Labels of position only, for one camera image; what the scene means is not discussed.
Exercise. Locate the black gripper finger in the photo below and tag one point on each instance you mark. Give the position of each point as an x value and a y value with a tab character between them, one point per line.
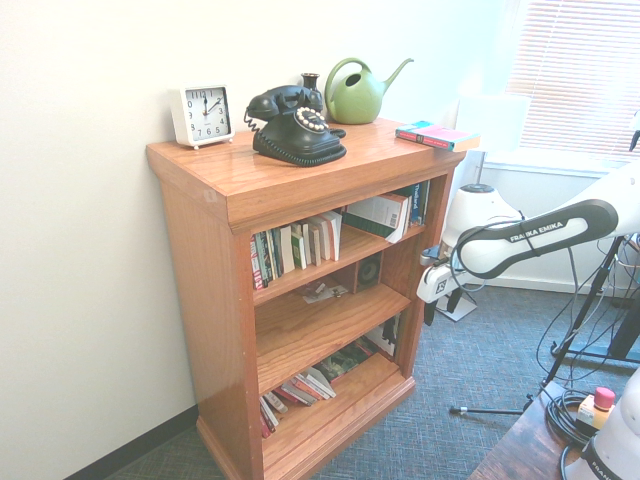
429	312
452	302

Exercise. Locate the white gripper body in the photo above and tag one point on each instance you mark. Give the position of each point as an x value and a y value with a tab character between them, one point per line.
437	282

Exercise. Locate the teal and pink paperback book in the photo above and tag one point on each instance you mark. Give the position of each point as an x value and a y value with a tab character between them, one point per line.
440	136

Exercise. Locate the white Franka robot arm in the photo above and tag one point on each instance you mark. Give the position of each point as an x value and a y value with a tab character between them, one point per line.
550	234

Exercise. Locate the black and white cover book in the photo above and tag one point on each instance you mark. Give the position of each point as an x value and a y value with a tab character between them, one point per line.
386	337

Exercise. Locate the small wooden speaker box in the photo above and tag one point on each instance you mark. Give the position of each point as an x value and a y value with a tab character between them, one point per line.
370	272

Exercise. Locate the Thailand travel book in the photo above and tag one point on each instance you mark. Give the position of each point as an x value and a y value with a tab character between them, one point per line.
419	200

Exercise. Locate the large thick book with barcode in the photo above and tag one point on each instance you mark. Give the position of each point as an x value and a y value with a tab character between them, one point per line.
380	215

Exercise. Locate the dark green patterned book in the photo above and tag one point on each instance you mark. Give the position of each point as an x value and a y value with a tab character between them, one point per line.
345	362

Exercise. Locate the loose paper scraps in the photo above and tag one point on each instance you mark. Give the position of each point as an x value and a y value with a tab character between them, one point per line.
315	295

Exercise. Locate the thick cream paperback book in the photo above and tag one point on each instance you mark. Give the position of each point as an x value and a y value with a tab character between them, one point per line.
331	235

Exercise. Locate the thin cream paperback book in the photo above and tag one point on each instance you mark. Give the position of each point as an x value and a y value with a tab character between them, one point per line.
315	245

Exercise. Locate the green spine book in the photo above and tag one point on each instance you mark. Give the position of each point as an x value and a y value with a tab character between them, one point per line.
298	250

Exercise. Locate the red spine paperback book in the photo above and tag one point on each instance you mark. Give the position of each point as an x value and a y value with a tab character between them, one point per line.
297	392

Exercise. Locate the dark spine book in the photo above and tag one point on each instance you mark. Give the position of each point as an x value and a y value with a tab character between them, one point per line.
271	257

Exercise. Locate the white floor lamp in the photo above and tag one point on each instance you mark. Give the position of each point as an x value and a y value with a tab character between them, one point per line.
492	122

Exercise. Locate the red and white spine book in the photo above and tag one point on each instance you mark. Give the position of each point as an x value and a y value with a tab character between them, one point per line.
257	265

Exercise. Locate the red and white small book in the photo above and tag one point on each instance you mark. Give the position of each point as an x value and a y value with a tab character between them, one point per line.
267	417

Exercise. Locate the black rotary telephone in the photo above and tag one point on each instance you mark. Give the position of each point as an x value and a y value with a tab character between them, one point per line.
300	145

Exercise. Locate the green plastic watering can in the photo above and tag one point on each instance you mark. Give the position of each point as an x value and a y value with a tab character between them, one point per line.
350	105

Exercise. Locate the wooden bookshelf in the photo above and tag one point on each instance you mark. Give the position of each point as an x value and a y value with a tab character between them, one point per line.
210	280

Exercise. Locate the black glossy vase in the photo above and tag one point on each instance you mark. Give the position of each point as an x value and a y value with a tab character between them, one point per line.
310	82

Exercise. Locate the white window blinds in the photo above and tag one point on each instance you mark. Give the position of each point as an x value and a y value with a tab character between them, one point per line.
575	75

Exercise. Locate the white square alarm clock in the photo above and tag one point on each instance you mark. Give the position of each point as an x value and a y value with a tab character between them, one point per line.
205	117

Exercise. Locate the black camera tripod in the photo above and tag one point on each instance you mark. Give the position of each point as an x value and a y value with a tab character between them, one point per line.
492	411

